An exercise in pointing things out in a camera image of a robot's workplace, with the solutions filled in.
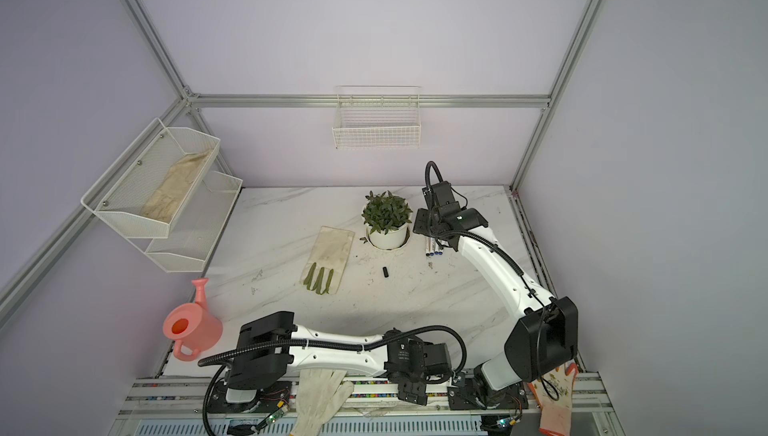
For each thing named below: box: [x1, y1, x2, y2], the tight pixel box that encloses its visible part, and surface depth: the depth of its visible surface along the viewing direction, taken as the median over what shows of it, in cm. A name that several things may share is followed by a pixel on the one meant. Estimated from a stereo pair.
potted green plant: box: [362, 190, 413, 249], surface depth 92 cm
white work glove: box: [290, 369, 354, 436], surface depth 74 cm
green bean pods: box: [303, 262, 334, 295], surface depth 95 cm
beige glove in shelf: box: [140, 149, 212, 223], surface depth 81 cm
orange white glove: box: [528, 362, 578, 436], surface depth 72 cm
